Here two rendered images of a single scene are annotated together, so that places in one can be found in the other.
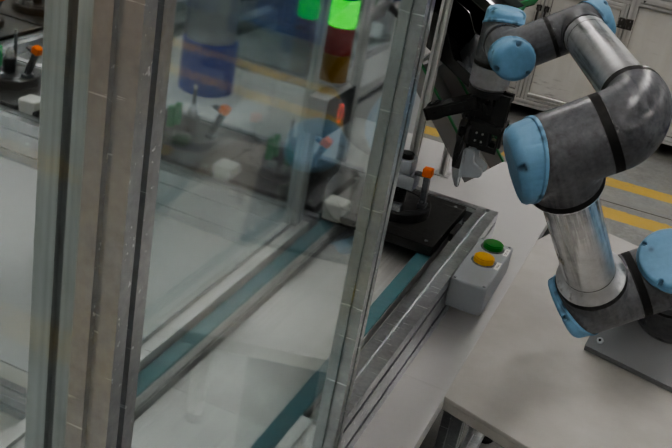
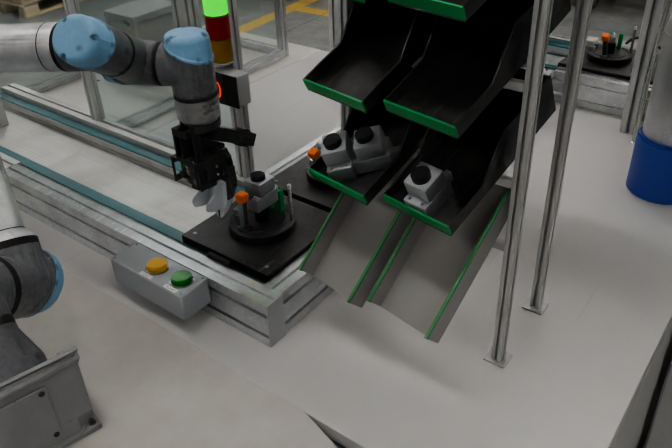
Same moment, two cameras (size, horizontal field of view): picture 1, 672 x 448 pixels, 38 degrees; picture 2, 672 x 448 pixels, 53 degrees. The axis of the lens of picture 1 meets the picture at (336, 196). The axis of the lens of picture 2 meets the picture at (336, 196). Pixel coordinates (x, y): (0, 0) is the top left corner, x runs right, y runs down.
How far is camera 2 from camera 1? 263 cm
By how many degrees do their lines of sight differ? 92
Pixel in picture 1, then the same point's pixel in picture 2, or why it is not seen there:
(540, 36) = not seen: hidden behind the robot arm
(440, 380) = (72, 264)
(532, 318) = (132, 348)
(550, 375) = (44, 332)
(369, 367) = (44, 187)
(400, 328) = (77, 204)
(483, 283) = (120, 258)
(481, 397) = not seen: hidden behind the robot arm
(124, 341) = not seen: outside the picture
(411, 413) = (46, 244)
